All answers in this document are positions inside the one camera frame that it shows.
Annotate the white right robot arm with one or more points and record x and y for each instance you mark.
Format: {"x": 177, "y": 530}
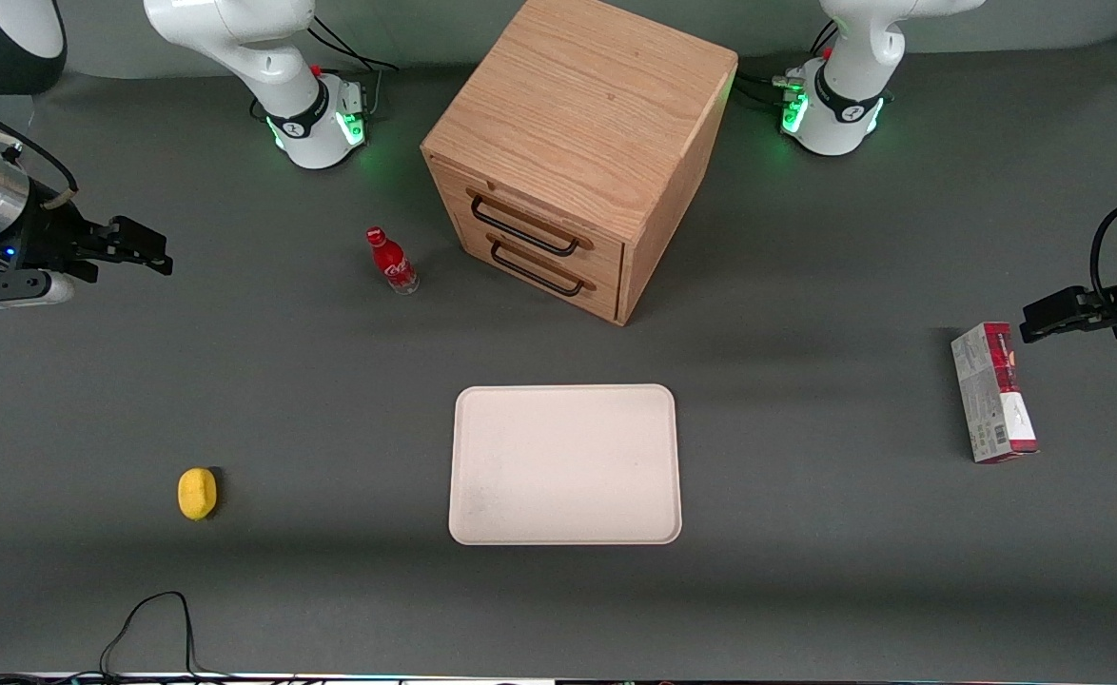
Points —
{"x": 235, "y": 38}

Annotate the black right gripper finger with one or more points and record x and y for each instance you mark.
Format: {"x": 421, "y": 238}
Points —
{"x": 157, "y": 264}
{"x": 135, "y": 233}

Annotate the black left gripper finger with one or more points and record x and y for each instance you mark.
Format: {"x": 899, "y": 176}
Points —
{"x": 1074, "y": 306}
{"x": 1039, "y": 322}

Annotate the red coke bottle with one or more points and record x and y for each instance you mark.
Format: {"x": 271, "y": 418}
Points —
{"x": 391, "y": 262}

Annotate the red and grey carton box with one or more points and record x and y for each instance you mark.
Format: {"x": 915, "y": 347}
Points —
{"x": 991, "y": 395}

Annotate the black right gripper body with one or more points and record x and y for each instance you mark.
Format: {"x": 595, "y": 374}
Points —
{"x": 43, "y": 235}

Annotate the cream plastic tray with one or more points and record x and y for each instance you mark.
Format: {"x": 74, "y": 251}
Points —
{"x": 566, "y": 464}

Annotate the wooden drawer front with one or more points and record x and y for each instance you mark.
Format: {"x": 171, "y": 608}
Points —
{"x": 482, "y": 252}
{"x": 459, "y": 195}

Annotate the yellow lemon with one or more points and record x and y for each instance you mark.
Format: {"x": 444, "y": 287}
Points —
{"x": 197, "y": 494}

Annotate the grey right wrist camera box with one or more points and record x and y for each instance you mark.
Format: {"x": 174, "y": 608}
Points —
{"x": 7, "y": 288}

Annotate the wooden drawer cabinet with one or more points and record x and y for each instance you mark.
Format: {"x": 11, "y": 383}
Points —
{"x": 578, "y": 95}

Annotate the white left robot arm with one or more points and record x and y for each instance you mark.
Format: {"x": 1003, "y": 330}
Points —
{"x": 844, "y": 95}

